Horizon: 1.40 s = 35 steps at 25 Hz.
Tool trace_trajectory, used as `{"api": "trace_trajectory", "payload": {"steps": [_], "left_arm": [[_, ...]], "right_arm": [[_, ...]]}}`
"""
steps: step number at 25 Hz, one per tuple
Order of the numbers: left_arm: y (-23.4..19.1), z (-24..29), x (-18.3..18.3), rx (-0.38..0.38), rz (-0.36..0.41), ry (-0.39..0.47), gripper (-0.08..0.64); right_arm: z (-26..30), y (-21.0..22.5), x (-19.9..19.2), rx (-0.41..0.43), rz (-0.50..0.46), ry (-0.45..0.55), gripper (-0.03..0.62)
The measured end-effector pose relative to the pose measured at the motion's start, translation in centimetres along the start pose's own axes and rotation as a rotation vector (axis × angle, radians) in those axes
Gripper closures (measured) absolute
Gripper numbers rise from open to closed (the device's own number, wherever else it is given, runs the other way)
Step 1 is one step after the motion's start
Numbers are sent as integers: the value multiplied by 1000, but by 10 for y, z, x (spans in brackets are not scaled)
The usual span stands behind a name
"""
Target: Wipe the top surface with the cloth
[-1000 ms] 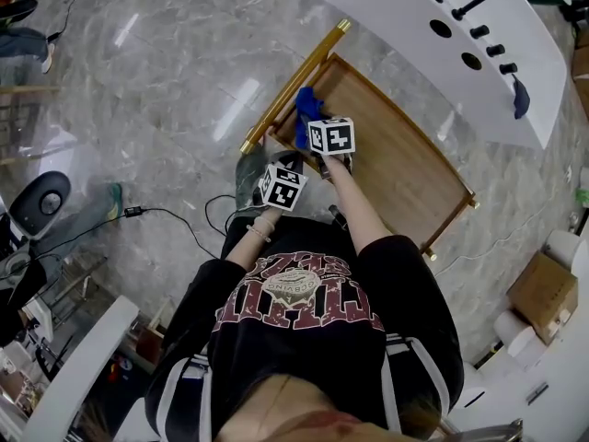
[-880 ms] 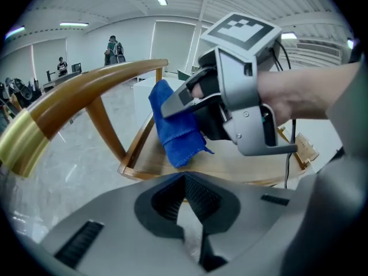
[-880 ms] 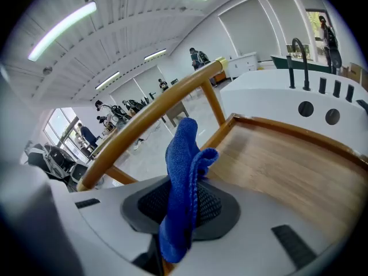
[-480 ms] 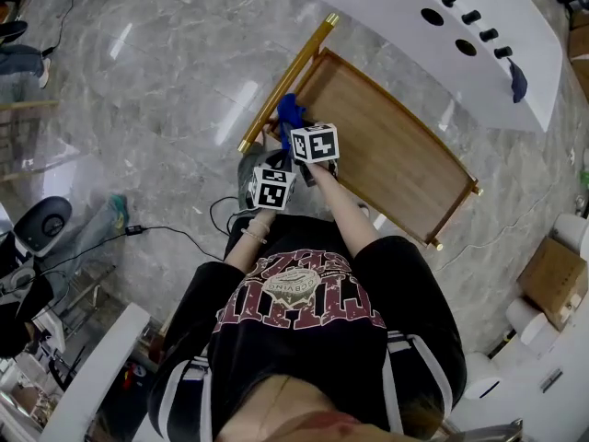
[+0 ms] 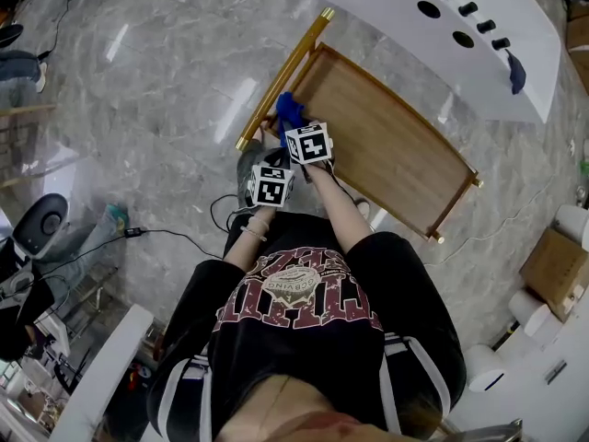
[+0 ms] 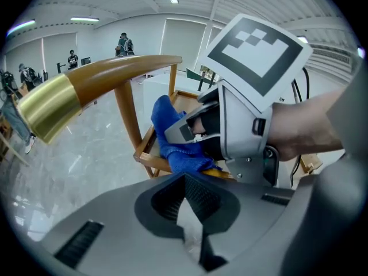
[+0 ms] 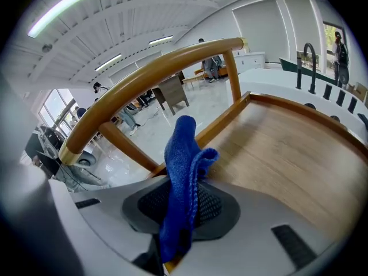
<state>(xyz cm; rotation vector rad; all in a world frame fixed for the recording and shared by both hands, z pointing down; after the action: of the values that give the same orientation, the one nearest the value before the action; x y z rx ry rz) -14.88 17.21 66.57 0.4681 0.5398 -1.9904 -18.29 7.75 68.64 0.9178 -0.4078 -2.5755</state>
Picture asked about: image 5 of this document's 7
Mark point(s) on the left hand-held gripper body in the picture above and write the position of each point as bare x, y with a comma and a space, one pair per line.
271, 187

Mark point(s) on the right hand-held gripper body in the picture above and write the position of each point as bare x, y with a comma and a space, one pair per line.
308, 144

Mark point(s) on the blue cloth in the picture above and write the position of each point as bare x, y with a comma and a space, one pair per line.
289, 106

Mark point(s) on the person's left forearm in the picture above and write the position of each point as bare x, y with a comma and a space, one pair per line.
248, 247

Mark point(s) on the person's right forearm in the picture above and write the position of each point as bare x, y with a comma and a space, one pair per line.
343, 210

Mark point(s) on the dark cloth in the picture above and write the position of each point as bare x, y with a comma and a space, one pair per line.
516, 74

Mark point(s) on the person's right leg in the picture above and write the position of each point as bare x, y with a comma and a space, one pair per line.
363, 207

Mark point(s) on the black power adapter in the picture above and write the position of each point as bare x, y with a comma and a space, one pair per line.
134, 233

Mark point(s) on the person's black printed t-shirt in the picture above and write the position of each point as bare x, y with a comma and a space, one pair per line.
299, 362

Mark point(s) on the black round knob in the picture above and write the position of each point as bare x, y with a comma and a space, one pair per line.
486, 26
500, 43
468, 8

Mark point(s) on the person's chin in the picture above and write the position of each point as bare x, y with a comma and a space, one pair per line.
303, 412

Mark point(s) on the grey round-dial backpack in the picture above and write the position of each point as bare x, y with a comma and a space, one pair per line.
43, 221

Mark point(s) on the wooden bench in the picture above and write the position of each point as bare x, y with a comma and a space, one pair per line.
27, 109

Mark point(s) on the closed cardboard box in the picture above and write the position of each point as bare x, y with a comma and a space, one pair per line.
552, 270

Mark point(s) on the white round bin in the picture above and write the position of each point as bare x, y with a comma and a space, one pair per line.
573, 224

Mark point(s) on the open cardboard box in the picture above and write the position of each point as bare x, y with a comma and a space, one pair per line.
580, 44

